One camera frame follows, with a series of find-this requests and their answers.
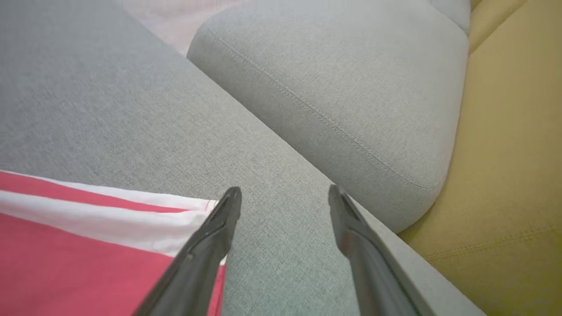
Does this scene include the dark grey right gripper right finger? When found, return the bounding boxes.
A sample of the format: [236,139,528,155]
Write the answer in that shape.
[328,184,422,316]

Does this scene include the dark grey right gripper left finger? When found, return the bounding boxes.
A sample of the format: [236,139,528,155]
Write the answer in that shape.
[132,187,242,316]

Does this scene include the large grey sofa chaise cushion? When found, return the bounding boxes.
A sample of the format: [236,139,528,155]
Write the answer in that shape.
[0,0,486,316]

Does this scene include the red basketball jersey white sleeves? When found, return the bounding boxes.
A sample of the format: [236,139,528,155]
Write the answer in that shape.
[0,170,227,316]

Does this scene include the grey sofa seat cushion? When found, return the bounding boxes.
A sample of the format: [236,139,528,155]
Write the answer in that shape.
[187,0,470,233]
[428,0,473,36]

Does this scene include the yellow sofa back cushion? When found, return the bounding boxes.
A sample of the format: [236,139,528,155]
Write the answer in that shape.
[397,0,562,316]
[468,0,528,56]

